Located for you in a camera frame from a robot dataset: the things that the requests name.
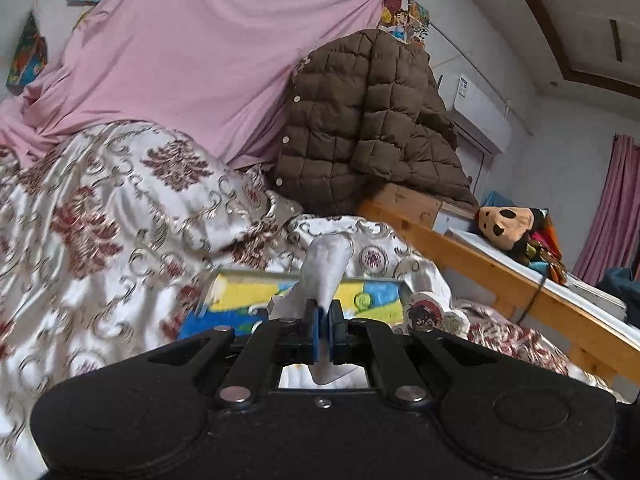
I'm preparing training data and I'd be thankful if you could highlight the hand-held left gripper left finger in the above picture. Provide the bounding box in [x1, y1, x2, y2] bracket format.
[145, 300, 323, 408]

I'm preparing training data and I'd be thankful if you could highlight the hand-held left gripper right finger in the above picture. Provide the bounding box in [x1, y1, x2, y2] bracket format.
[325, 300, 501, 407]

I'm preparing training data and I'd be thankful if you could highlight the grey sock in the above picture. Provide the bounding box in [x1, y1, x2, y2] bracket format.
[269, 232, 355, 387]

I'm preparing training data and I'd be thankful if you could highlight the metal tray with cartoon picture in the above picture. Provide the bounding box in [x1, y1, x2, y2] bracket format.
[177, 267, 407, 342]

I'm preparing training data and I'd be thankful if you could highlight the beige printed drawstring pouch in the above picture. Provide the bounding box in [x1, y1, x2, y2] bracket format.
[402, 290, 472, 337]

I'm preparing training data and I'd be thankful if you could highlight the tan plush toy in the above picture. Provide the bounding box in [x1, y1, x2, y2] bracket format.
[475, 205, 551, 255]

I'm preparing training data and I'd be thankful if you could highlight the brown puffer jacket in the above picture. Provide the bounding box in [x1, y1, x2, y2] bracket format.
[274, 29, 479, 217]

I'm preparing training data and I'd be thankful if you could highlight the floral satin blanket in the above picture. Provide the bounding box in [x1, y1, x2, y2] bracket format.
[0, 120, 618, 480]

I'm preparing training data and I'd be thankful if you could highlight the white mattress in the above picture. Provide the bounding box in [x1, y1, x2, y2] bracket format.
[445, 227, 628, 322]

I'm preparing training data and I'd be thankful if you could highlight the white air conditioner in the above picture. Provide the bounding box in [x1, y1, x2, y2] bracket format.
[435, 74, 513, 154]

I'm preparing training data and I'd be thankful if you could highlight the pink bed sheet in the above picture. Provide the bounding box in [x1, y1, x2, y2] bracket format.
[0, 0, 388, 172]

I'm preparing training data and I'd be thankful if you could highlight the dark blue cloth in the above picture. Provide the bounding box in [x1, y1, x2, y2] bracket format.
[599, 266, 640, 313]

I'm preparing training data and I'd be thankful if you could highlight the pink curtain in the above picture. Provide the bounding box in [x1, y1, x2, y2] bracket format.
[572, 134, 640, 287]

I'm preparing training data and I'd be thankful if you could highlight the wooden bed frame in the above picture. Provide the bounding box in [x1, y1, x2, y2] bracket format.
[357, 182, 640, 386]

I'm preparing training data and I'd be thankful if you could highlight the black cable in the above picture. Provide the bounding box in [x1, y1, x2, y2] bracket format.
[514, 269, 552, 322]

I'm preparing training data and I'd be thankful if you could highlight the cartoon figures wall poster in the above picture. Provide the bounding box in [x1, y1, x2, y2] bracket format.
[379, 0, 432, 50]

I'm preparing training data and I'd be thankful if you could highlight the colourful wall pennant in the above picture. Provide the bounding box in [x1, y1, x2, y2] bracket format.
[6, 0, 49, 89]

